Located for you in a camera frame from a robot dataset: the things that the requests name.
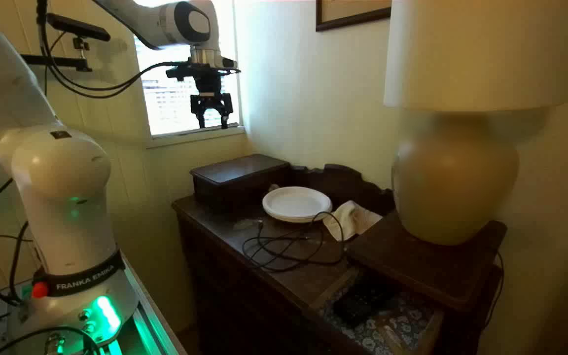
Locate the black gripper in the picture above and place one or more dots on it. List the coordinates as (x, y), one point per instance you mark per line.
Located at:
(210, 88)

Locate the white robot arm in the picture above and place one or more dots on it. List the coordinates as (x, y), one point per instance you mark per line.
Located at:
(62, 179)

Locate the dark wooden box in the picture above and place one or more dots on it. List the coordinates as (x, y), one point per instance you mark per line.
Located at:
(236, 181)

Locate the white round plate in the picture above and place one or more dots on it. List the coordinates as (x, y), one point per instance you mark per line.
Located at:
(297, 203)

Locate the white crumpled cloth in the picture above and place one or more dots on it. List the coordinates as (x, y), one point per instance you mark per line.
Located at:
(350, 219)

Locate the dark wooden desk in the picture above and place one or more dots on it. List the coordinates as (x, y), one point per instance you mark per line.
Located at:
(250, 309)

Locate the beige ceramic table lamp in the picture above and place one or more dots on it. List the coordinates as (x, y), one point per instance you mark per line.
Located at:
(463, 61)

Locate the black camera on stand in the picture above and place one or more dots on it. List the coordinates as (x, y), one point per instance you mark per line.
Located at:
(82, 31)

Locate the framed wall picture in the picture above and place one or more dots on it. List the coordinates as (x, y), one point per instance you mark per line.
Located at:
(332, 14)

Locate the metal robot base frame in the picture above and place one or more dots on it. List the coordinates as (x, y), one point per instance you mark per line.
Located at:
(115, 315)

